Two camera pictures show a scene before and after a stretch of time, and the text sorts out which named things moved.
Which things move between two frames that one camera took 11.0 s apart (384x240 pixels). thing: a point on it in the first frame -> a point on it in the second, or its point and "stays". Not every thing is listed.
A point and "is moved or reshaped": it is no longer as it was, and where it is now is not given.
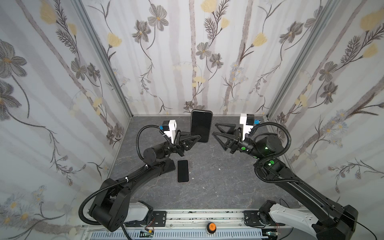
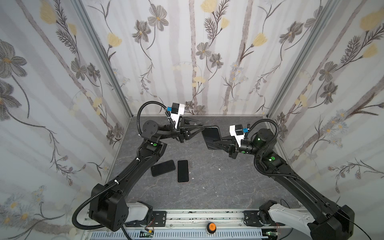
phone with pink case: (182, 171) stays
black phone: (201, 124) is moved or reshaped
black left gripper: (178, 144) -> (181, 133)
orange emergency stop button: (211, 227) stays
